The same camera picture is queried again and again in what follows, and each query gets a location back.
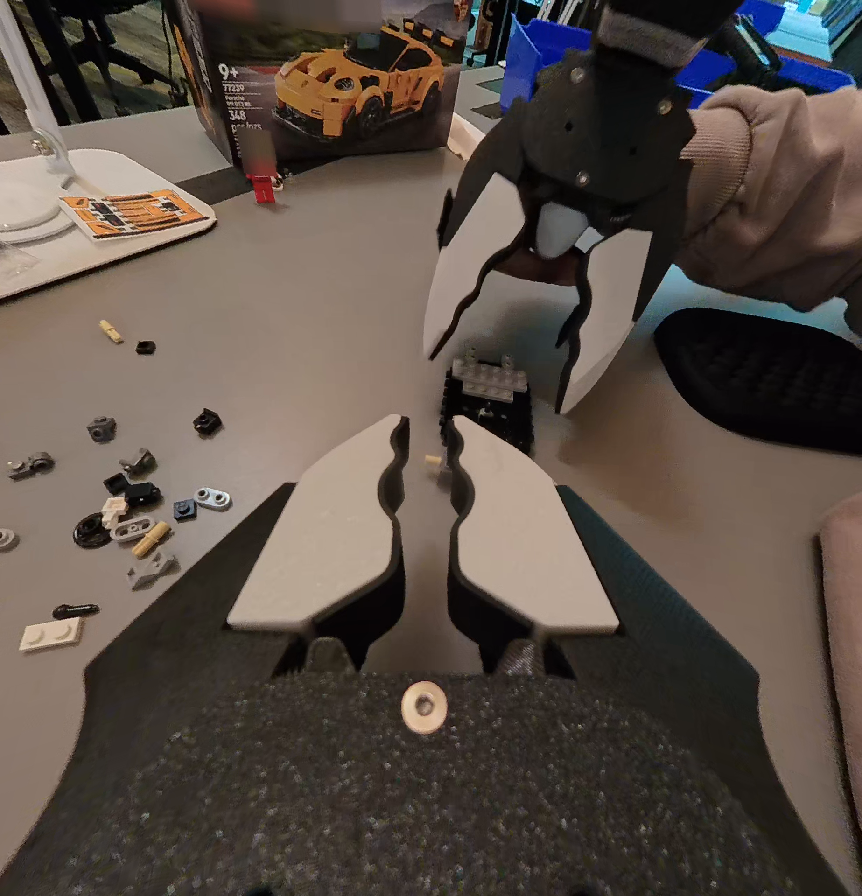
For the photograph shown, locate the orange sticker sheet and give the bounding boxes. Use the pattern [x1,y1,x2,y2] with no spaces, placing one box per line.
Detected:
[0,147,218,307]

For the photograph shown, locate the scattered small brick pieces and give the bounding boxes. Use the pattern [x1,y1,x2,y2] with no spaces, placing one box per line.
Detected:
[0,406,233,653]

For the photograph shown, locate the black office chair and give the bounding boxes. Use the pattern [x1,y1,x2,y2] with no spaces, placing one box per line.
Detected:
[25,0,188,121]

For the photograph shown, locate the blue plastic bin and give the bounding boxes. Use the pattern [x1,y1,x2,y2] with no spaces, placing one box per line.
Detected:
[502,14,859,121]

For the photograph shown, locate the black toy car box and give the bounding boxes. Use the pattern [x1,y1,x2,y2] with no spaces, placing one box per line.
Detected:
[172,0,468,170]

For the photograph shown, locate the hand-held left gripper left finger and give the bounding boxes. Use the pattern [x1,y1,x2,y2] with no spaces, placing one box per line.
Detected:
[226,414,410,671]

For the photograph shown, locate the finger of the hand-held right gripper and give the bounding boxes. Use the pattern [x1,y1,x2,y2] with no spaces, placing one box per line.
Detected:
[553,230,654,415]
[424,174,531,361]

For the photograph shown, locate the clear plastic parts bag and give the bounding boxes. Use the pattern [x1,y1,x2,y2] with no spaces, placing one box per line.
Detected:
[0,234,41,289]

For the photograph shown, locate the black brick chassis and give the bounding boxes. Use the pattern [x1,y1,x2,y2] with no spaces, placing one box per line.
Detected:
[439,346,537,457]

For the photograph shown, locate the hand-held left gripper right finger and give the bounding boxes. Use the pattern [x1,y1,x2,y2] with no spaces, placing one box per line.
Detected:
[446,415,621,671]

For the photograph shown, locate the person's right forearm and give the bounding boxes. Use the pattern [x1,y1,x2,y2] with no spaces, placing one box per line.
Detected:
[672,84,862,338]

